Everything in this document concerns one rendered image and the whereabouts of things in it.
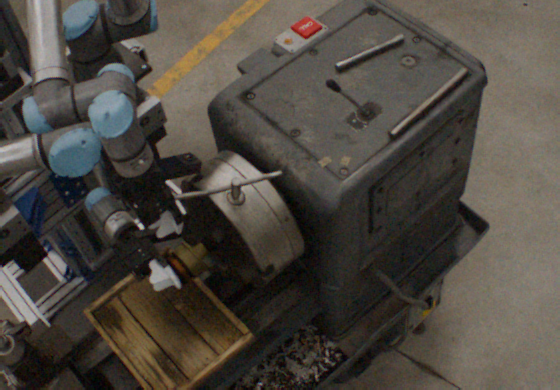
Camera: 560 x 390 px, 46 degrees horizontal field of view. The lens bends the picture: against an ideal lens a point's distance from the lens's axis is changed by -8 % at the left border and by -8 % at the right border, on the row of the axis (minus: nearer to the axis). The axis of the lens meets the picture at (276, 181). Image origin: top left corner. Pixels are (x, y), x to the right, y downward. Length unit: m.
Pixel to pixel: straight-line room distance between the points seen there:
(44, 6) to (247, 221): 0.64
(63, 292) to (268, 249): 1.34
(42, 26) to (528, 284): 2.14
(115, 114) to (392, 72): 0.78
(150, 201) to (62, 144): 0.28
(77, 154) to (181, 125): 1.87
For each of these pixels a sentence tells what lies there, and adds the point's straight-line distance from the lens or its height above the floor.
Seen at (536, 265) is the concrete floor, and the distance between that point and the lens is 2.93.
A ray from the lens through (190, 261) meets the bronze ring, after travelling 1.63.
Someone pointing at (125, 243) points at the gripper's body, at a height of 1.09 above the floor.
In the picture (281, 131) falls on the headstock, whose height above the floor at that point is 1.25.
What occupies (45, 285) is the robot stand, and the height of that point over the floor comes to 0.21.
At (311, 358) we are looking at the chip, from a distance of 2.08.
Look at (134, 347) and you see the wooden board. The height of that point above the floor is 0.88.
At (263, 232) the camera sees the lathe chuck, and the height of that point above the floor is 1.18.
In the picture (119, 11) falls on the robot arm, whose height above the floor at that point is 1.42.
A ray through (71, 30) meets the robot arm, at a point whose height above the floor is 1.38.
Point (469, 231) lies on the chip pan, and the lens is 2.32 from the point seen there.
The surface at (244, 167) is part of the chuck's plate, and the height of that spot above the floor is 1.24.
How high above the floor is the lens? 2.51
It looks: 54 degrees down
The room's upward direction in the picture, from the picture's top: 10 degrees counter-clockwise
